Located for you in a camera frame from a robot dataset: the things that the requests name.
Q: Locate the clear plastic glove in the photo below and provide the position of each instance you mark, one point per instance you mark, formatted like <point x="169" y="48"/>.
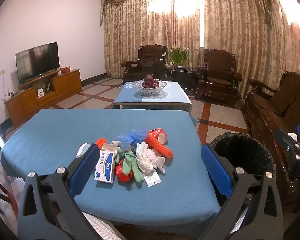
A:
<point x="160" y="161"/>

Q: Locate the small white device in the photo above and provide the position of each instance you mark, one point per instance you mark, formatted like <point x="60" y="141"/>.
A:
<point x="40" y="93"/>

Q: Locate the beige floral curtain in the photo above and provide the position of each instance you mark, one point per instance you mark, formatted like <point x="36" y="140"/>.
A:
<point x="227" y="30"/>

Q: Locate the dark wooden sofa bench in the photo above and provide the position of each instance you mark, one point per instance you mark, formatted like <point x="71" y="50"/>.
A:
<point x="267" y="115"/>

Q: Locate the white box with blue label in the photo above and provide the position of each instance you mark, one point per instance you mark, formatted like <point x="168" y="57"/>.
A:
<point x="105" y="166"/>

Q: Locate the white tape roll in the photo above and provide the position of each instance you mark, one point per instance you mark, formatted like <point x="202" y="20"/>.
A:
<point x="81" y="151"/>

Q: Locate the dark wooden armchair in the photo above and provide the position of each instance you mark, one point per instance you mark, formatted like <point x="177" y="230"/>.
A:
<point x="220" y="65"/>
<point x="150" y="57"/>

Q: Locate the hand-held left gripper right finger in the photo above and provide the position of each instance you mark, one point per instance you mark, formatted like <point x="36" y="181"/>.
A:
<point x="216" y="170"/>

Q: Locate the long orange foam tube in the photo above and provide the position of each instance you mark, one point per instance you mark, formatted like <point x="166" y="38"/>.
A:
<point x="160" y="146"/>

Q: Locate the glass fruit bowl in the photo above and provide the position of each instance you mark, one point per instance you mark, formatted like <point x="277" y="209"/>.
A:
<point x="150" y="91"/>

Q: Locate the small white printed packet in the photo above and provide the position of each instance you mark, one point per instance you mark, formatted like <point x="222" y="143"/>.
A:
<point x="152" y="180"/>

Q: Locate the red paper cup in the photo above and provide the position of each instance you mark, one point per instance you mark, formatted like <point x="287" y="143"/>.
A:
<point x="158" y="135"/>

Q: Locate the green potted plant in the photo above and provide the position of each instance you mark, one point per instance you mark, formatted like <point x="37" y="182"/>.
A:
<point x="178" y="55"/>

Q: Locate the green glove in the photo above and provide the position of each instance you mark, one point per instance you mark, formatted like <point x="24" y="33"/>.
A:
<point x="131" y="165"/>

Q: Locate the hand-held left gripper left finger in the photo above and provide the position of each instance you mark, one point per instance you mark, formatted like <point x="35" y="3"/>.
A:
<point x="83" y="170"/>

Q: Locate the black flat screen television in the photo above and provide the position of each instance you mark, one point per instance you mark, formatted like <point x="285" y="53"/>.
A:
<point x="36" y="61"/>

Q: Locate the dark wooden side table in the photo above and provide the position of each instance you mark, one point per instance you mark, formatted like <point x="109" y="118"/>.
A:
<point x="183" y="77"/>

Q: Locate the black wicker trash bin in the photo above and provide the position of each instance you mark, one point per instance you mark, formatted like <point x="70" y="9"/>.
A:
<point x="240" y="150"/>

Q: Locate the grey cloth scrap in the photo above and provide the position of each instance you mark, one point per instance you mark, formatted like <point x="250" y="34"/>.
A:
<point x="118" y="152"/>

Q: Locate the red bowl on cabinet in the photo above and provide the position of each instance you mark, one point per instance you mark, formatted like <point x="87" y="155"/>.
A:
<point x="65" y="70"/>

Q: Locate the short orange foam tube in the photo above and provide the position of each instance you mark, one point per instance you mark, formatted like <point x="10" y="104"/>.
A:
<point x="101" y="142"/>

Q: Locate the wooden television cabinet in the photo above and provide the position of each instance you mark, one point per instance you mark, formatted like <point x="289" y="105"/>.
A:
<point x="65" y="82"/>

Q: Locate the brown seat cushion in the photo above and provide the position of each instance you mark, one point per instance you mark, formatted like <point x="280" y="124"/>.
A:
<point x="218" y="80"/>

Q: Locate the red apple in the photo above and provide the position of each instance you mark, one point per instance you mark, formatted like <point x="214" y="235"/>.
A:
<point x="145" y="84"/>
<point x="148" y="78"/>
<point x="155" y="84"/>

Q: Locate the blue plastic shoe cover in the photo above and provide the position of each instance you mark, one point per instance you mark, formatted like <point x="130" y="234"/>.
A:
<point x="132" y="136"/>

